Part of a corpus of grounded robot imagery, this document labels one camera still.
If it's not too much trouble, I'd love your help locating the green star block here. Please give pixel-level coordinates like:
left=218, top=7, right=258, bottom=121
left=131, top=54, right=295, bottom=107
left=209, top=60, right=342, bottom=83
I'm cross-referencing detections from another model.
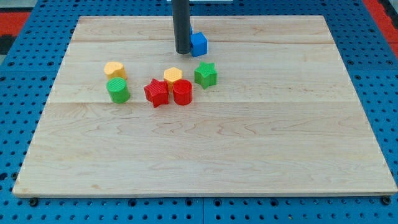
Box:
left=194, top=62, right=218, bottom=89

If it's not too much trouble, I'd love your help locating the red star block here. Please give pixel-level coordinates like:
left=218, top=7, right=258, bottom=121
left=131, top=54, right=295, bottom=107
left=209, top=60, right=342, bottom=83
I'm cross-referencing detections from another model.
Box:
left=144, top=78, right=169, bottom=108

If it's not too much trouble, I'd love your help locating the yellow hexagon block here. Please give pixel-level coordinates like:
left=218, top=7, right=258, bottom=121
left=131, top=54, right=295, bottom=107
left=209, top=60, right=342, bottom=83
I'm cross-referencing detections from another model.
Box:
left=164, top=67, right=183, bottom=91

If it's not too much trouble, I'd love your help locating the yellow heart block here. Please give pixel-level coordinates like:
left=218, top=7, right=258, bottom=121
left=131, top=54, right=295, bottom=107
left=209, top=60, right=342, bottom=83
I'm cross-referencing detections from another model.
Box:
left=104, top=62, right=127, bottom=80

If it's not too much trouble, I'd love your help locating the red cylinder block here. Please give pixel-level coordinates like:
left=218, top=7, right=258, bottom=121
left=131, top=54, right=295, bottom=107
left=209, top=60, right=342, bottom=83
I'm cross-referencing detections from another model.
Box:
left=173, top=79, right=193, bottom=106

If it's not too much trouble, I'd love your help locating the blue cube block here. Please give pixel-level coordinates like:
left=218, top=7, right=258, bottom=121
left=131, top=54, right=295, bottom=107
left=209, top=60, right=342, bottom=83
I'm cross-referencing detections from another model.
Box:
left=190, top=27, right=208, bottom=57

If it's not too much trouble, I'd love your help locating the light wooden board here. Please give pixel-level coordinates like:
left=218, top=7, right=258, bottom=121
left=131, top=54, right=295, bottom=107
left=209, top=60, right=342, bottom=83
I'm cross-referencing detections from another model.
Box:
left=13, top=16, right=397, bottom=198

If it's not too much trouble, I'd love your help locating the green cylinder block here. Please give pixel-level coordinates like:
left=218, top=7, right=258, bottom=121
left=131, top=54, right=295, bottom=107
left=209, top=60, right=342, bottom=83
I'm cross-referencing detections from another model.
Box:
left=106, top=77, right=131, bottom=104

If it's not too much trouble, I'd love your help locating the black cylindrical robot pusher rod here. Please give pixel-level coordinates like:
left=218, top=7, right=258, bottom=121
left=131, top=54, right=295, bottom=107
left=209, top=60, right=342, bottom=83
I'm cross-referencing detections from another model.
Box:
left=172, top=0, right=190, bottom=55

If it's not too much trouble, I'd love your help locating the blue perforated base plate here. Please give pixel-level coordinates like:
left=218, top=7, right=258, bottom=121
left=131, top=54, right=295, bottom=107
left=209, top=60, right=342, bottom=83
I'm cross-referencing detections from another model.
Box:
left=1, top=0, right=397, bottom=223

